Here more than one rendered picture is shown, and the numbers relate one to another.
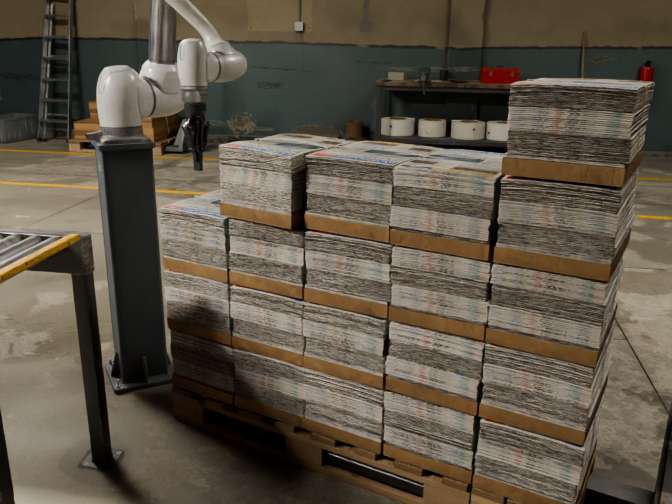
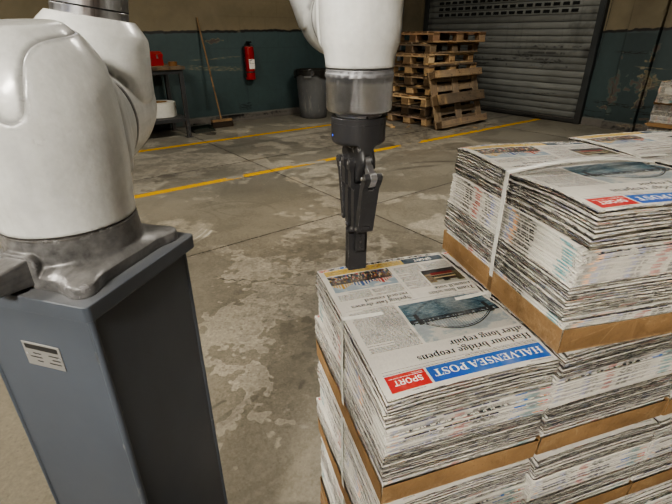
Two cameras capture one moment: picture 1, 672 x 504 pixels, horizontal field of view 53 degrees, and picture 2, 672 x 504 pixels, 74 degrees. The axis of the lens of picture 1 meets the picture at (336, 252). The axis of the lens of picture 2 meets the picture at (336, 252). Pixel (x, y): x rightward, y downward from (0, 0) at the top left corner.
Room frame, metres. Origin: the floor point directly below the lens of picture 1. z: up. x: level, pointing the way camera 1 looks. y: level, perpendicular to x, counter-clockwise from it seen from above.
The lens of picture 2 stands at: (1.97, 0.98, 1.26)
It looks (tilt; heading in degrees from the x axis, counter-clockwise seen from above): 26 degrees down; 313
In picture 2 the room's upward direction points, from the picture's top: straight up
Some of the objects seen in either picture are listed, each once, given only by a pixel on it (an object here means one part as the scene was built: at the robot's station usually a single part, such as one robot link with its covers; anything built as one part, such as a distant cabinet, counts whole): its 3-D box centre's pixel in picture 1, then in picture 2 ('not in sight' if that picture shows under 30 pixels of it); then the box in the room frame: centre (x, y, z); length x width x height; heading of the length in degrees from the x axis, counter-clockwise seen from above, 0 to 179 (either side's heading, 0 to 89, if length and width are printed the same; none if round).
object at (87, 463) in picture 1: (101, 457); not in sight; (1.97, 0.79, 0.01); 0.14 x 0.14 x 0.01; 81
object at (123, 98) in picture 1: (121, 95); (48, 123); (2.58, 0.82, 1.17); 0.18 x 0.16 x 0.22; 144
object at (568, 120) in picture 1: (555, 316); not in sight; (1.75, -0.62, 0.65); 0.39 x 0.30 x 1.29; 151
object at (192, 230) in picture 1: (331, 334); (565, 417); (2.10, 0.01, 0.42); 1.17 x 0.39 x 0.83; 61
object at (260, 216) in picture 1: (270, 210); (601, 301); (2.08, 0.21, 0.86); 0.29 x 0.16 x 0.04; 57
